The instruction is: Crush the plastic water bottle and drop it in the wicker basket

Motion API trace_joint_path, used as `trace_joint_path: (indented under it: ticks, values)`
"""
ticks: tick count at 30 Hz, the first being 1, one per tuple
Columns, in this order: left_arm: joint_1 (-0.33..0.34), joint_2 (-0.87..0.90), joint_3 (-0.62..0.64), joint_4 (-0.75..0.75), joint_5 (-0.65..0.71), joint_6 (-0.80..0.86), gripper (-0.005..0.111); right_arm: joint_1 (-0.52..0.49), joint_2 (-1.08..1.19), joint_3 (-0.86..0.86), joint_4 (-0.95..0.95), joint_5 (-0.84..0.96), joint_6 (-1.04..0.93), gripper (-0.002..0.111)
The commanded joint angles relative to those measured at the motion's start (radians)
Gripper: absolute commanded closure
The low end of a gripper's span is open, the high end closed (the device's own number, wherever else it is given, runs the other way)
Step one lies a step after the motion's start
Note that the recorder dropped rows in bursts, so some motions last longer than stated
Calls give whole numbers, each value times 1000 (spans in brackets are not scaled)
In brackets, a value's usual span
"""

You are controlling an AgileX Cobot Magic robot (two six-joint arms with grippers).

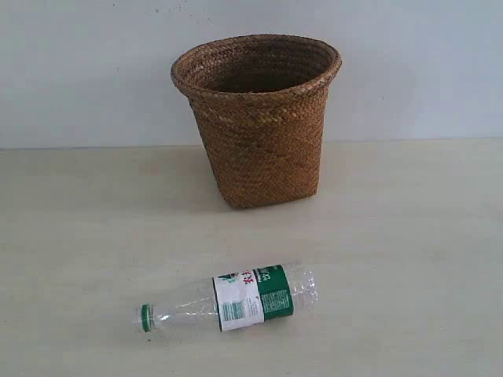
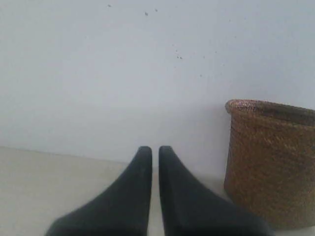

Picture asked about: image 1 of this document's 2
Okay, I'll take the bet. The clear plastic bottle green label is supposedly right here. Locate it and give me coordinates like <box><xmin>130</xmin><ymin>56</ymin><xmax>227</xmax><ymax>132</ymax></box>
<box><xmin>133</xmin><ymin>263</ymin><xmax>318</xmax><ymax>334</ymax></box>

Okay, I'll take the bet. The brown woven wicker basket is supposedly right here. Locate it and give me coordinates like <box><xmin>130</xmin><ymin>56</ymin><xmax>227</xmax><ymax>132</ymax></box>
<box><xmin>171</xmin><ymin>35</ymin><xmax>342</xmax><ymax>208</ymax></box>

